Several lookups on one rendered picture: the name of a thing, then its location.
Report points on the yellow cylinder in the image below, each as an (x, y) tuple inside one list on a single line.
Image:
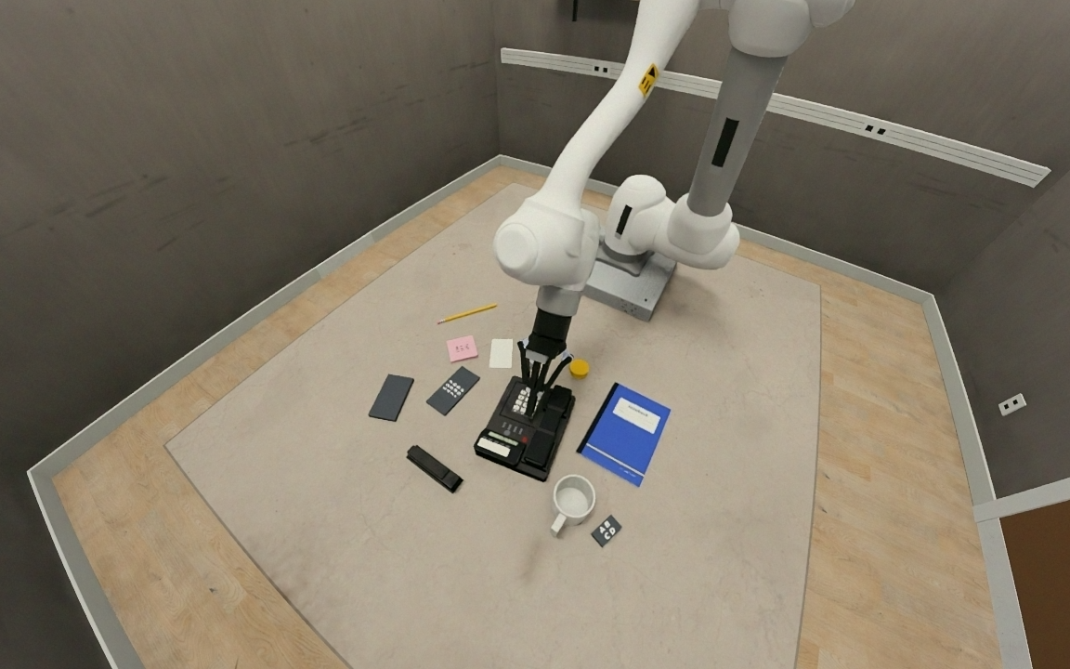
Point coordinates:
[(579, 368)]

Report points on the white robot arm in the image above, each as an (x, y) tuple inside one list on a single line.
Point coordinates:
[(552, 242)]

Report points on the blank white sheet of paper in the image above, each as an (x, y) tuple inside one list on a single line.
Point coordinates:
[(501, 353)]

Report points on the grey mug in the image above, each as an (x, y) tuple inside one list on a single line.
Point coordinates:
[(574, 494)]

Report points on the blue notebook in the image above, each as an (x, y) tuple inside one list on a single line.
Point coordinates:
[(624, 434)]

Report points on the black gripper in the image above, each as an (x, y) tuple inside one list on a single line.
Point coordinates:
[(549, 326)]

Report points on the black telephone handset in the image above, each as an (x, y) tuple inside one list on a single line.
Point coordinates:
[(543, 440)]

